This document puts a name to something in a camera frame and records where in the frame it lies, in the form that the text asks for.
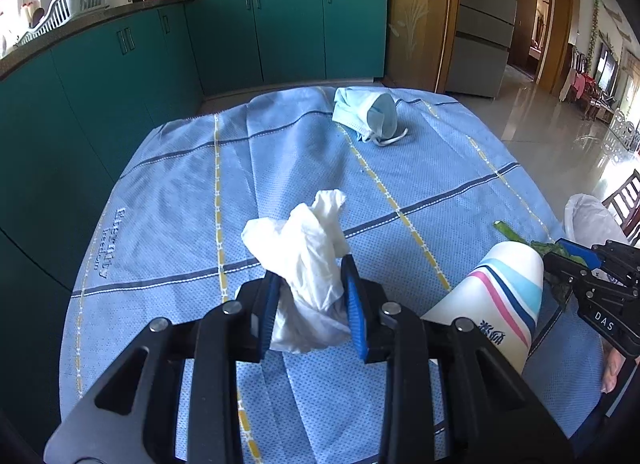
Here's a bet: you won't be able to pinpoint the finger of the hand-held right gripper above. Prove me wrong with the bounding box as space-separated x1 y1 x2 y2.
554 237 609 271
542 251 597 295

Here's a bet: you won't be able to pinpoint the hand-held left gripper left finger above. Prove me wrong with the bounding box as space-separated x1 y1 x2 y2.
45 269 284 464

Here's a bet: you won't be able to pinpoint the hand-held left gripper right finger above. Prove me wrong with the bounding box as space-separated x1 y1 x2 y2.
340 254 574 464

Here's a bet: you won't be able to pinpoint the white printed plastic bag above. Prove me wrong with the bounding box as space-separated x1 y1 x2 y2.
564 194 632 251

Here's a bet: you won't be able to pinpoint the green vegetable leaves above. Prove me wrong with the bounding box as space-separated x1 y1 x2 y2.
492 220 587 315

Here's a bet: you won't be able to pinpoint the striped paper cup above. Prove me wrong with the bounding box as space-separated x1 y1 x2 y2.
420 241 545 376

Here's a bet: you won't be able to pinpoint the white tissue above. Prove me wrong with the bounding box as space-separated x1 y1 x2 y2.
241 189 354 355

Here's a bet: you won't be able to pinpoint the person's right hand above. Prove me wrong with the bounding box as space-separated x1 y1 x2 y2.
600 351 627 395

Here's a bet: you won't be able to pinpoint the dark wooden chair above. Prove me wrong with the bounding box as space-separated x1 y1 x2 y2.
602 169 640 247

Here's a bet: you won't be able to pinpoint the blue checked tablecloth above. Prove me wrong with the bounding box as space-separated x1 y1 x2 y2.
59 86 609 464

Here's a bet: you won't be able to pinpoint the row of dining chairs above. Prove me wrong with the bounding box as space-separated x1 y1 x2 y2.
560 48 640 151

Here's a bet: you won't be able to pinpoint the blue face mask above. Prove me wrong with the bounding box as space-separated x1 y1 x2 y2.
332 86 409 147

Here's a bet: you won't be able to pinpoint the brown wooden door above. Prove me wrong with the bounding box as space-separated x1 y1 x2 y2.
507 0 556 82

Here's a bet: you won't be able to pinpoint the grey refrigerator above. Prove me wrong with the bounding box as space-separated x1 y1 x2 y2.
445 0 521 99

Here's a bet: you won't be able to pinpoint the teal kitchen cabinet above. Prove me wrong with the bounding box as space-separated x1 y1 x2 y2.
0 0 391 440

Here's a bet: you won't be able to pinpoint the wooden framed glass door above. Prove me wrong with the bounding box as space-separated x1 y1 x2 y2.
360 0 461 95

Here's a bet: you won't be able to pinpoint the white dish rack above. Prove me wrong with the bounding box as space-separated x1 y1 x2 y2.
17 0 112 42

